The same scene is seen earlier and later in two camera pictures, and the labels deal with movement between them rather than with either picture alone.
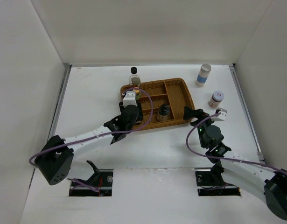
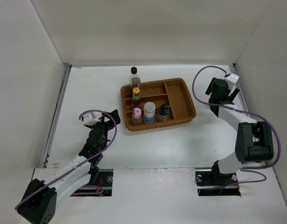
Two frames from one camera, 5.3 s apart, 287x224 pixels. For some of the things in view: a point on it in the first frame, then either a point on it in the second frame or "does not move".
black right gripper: [189, 113] to [233, 95]
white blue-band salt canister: [205, 71] to [149, 112]
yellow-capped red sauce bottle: [137, 96] does not move
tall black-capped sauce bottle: [134, 80] does not move
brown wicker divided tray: [173, 92] does not move
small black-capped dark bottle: [164, 114] does not move
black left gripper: [139, 118] to [108, 125]
